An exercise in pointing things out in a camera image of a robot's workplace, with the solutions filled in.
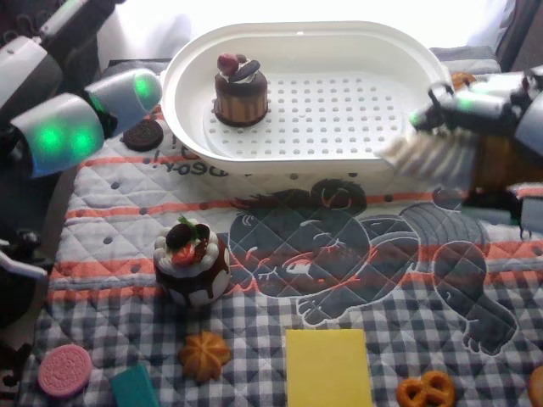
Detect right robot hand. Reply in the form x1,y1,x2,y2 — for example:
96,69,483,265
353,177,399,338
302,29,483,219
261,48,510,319
408,70,530,137

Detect chocolate cherry cupcake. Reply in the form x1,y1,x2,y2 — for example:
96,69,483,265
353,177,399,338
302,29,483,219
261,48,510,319
211,51,270,127

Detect white perforated plastic tray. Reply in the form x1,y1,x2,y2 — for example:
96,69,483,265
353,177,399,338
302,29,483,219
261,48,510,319
160,20,457,175

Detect white cake with chocolate drip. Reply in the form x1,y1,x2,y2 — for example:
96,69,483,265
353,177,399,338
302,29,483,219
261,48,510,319
152,215,233,307

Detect grey quilt with printed bear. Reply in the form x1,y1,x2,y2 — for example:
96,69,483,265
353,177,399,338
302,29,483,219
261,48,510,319
16,44,543,407

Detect small tan cookie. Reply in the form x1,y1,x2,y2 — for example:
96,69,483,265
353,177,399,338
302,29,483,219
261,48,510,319
528,364,543,407

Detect toy pretzel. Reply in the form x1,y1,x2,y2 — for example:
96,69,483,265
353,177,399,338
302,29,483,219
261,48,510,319
395,371,456,407

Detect yellow block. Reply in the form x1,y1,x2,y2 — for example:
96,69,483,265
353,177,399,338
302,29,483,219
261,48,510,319
285,328,374,407

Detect black sandwich cookie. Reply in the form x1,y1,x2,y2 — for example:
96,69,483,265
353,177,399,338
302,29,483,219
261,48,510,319
121,119,165,152

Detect small orange flower cookie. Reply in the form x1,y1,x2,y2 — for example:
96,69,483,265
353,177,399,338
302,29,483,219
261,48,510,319
177,330,232,382

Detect teal block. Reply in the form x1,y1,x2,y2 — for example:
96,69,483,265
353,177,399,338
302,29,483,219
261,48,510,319
109,363,161,407

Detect pink sandwich cookie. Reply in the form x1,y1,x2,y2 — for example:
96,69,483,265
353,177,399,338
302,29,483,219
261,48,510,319
37,343,93,398

